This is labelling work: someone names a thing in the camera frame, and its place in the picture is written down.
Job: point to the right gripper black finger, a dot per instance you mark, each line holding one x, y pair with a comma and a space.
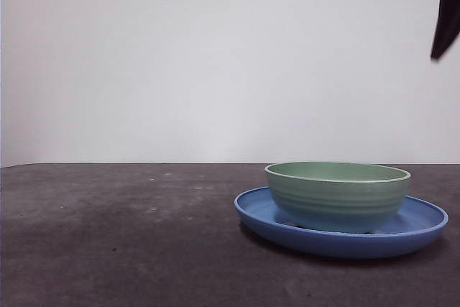
449, 8

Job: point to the green ribbed bowl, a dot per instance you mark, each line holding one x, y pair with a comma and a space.
338, 206

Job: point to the blue round plate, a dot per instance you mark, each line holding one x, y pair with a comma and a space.
323, 246

